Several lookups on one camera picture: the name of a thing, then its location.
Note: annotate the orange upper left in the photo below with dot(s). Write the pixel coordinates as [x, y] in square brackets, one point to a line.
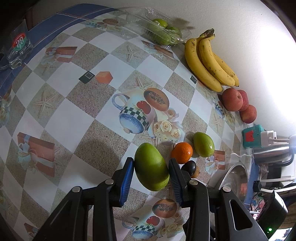
[182, 152]

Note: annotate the white chair frame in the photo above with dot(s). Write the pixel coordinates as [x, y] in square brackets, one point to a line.
[284, 179]

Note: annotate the yellow banana bunch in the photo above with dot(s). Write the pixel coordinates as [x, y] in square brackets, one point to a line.
[208, 67]

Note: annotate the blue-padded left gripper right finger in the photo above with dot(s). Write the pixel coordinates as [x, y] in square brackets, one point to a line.
[214, 214]

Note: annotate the checkered printed tablecloth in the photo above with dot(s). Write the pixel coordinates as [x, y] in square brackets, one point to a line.
[86, 102]

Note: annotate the clear bag of green fruit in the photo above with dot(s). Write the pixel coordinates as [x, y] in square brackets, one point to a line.
[156, 26]

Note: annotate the green fruit far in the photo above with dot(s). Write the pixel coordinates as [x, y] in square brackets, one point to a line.
[203, 144]

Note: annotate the green mango-shaped fruit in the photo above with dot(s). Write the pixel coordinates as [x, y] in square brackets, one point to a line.
[150, 167]

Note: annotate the white power strip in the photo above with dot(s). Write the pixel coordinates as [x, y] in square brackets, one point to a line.
[270, 137]

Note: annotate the stainless steel basin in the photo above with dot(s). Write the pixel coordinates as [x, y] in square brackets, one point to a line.
[237, 179]

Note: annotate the teal plastic box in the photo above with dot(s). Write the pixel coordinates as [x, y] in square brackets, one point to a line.
[251, 136]

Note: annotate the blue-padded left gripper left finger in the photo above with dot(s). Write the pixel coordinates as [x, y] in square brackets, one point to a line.
[69, 220]

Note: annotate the stainless steel thermos jug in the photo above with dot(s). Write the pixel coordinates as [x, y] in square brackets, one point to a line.
[276, 155]

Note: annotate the red apple middle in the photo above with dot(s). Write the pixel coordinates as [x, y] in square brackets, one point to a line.
[245, 100]

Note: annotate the dark plum upper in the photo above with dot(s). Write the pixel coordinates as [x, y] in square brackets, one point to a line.
[189, 167]

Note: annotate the red apple right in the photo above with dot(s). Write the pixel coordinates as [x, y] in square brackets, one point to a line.
[249, 114]

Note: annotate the red apple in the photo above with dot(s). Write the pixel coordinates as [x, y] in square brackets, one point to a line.
[249, 114]
[245, 100]
[232, 99]

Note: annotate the red apple front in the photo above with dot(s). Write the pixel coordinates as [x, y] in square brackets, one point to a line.
[232, 99]

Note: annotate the small brown fruit upper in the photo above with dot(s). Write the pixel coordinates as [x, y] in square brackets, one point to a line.
[196, 173]

